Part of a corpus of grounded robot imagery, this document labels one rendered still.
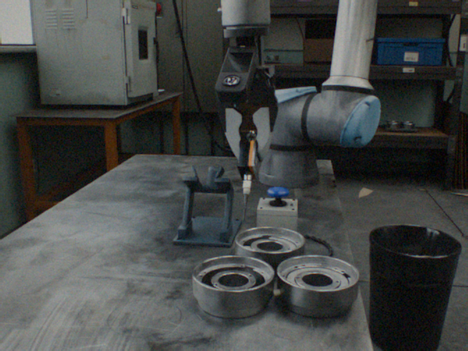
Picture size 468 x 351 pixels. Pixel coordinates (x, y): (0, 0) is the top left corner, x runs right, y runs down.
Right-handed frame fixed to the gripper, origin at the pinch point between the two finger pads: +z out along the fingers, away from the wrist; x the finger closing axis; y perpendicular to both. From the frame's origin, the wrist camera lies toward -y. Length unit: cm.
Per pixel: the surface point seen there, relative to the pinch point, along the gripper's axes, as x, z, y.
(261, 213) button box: -0.8, 11.5, 3.5
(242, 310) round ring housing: -3.4, 13.2, -25.3
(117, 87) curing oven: 113, 6, 182
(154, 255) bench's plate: 14.3, 14.0, -10.0
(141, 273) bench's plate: 13.6, 13.7, -16.5
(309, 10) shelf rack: 15, -35, 328
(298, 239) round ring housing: -8.3, 12.1, -6.0
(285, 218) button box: -5.0, 12.4, 3.9
